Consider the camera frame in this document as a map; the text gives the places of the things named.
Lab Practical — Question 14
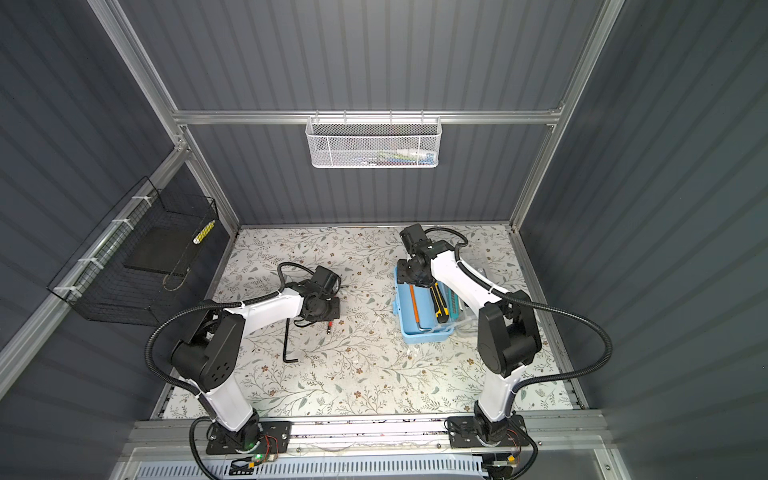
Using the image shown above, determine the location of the blue plastic tool box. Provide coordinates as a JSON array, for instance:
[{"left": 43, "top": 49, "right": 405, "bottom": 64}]
[{"left": 392, "top": 266, "right": 478, "bottom": 345}]

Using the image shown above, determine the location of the teal utility knife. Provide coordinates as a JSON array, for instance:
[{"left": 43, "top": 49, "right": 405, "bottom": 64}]
[{"left": 450, "top": 293, "right": 463, "bottom": 320}]

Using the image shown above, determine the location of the black hex key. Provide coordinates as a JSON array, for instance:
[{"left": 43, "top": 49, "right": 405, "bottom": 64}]
[{"left": 281, "top": 318, "right": 299, "bottom": 364}]

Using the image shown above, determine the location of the yellow black utility knife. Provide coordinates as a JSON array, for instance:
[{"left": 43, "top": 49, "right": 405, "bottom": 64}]
[{"left": 429, "top": 282, "right": 450, "bottom": 324}]

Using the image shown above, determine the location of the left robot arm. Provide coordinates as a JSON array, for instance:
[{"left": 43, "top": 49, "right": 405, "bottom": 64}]
[{"left": 171, "top": 266, "right": 341, "bottom": 434}]

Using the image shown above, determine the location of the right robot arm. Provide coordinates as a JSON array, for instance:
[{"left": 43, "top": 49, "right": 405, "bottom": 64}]
[{"left": 398, "top": 224, "right": 542, "bottom": 423}]

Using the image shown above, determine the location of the yellow item in basket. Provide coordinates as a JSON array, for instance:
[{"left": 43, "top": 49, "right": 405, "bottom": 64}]
[{"left": 192, "top": 220, "right": 216, "bottom": 245}]

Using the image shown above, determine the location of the white vented panel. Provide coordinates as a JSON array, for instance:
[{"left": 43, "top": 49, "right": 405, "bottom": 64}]
[{"left": 133, "top": 457, "right": 488, "bottom": 480}]

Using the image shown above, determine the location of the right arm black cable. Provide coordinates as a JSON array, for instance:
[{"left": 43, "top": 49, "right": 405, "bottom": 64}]
[{"left": 422, "top": 225, "right": 614, "bottom": 480}]

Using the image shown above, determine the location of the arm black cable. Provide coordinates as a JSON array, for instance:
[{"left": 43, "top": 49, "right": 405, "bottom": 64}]
[
  {"left": 422, "top": 225, "right": 614, "bottom": 480},
  {"left": 144, "top": 261, "right": 319, "bottom": 480}
]

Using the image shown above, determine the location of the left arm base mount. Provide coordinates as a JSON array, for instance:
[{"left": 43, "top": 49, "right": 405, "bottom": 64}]
[{"left": 205, "top": 421, "right": 293, "bottom": 455}]

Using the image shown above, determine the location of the white wire mesh basket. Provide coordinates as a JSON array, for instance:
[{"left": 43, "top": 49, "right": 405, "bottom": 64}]
[{"left": 305, "top": 119, "right": 443, "bottom": 169}]

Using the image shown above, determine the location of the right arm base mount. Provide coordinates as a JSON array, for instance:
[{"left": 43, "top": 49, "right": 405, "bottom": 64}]
[{"left": 443, "top": 415, "right": 531, "bottom": 449}]

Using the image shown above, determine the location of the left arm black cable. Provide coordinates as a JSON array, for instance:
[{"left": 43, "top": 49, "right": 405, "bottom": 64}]
[{"left": 144, "top": 261, "right": 319, "bottom": 480}]

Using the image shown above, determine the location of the black wire basket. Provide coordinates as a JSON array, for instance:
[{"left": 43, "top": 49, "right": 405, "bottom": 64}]
[{"left": 48, "top": 182, "right": 218, "bottom": 326}]

